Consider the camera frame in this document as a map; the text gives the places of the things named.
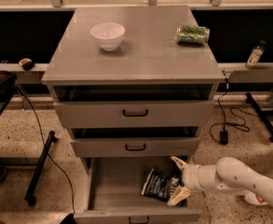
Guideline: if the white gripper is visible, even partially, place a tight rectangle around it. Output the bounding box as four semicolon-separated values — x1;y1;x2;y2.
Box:
167;156;219;206

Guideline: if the blue chip bag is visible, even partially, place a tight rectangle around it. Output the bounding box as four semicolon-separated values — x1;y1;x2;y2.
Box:
141;169;181;202

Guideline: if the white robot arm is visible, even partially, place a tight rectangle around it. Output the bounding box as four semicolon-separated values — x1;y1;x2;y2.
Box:
168;156;273;207

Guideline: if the bottom grey drawer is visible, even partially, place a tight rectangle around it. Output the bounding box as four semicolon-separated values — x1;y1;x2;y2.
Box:
75;156;201;224

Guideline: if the grey drawer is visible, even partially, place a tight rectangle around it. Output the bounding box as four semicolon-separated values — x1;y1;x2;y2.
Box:
71;127;199;158
75;156;201;224
54;86;213;129

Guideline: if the middle grey drawer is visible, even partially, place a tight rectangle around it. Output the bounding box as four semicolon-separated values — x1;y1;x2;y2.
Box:
71;127;199;158

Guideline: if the grey drawer cabinet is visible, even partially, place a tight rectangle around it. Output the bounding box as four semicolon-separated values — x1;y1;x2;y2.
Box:
41;5;226;224

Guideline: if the top grey drawer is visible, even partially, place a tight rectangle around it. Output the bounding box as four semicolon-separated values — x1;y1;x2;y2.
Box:
54;86;213;129

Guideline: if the white red sneaker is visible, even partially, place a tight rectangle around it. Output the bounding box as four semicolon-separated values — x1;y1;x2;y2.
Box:
244;192;267;206

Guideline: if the black stand leg right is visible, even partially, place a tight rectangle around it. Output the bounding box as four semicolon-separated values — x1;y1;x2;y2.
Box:
246;92;273;142

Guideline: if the black stand leg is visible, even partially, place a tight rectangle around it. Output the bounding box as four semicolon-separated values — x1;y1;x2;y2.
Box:
24;131;57;206
246;92;273;142

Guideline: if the small glass bottle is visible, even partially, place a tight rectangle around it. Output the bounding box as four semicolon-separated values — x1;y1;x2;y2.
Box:
245;40;266;69

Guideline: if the green soda can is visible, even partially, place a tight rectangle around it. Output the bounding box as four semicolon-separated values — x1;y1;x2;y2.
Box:
175;25;210;45

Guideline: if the black stand leg left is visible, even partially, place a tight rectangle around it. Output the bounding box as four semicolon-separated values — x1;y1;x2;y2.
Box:
24;131;57;206

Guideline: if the white bowl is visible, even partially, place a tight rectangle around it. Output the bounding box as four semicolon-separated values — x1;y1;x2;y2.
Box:
90;22;125;51

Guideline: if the small yellow black device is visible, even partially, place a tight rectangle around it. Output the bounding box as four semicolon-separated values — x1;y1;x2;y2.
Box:
19;58;34;71

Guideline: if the black power adapter cable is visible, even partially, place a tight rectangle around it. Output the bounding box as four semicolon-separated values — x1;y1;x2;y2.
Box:
209;77;252;146

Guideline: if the black cable on left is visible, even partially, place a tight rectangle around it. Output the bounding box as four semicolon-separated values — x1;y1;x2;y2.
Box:
16;84;77;215

